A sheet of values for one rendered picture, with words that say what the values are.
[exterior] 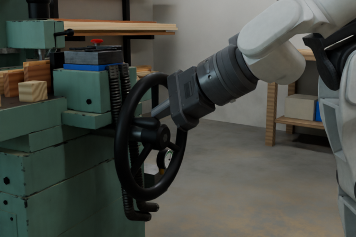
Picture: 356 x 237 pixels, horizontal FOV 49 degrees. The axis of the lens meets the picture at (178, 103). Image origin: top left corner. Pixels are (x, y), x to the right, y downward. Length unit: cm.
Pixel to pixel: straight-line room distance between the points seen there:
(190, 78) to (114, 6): 391
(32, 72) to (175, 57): 402
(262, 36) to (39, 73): 53
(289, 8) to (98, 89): 43
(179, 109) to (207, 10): 396
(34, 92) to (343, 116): 75
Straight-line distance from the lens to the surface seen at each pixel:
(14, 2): 114
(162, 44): 499
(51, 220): 94
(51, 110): 88
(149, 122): 75
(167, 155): 119
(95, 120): 84
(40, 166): 88
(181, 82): 72
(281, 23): 61
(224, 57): 65
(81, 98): 88
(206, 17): 463
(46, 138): 88
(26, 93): 86
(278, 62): 64
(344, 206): 132
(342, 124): 110
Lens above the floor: 104
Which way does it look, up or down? 11 degrees down
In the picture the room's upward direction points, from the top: straight up
